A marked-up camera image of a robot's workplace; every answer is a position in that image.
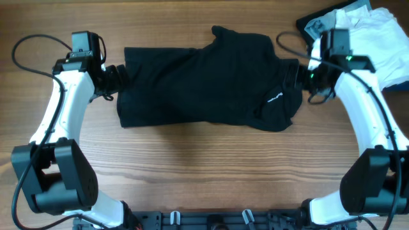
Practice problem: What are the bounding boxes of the black polo shirt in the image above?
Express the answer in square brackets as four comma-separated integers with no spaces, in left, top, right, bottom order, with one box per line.
[117,26,302,132]

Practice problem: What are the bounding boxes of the dark blue folded garment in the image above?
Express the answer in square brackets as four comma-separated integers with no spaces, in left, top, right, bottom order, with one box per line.
[383,81,409,92]

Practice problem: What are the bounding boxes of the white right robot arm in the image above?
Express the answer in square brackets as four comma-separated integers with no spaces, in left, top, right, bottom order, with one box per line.
[284,55,408,229]

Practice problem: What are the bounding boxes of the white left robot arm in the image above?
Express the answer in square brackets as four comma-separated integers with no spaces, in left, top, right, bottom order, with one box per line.
[11,53,137,229]

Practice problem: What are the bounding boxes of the white folded shirt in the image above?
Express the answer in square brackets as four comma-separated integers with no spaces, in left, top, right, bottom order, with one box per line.
[336,6,408,89]

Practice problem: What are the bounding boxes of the black folded garment in pile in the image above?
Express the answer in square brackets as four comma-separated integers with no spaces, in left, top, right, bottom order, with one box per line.
[296,0,357,46]

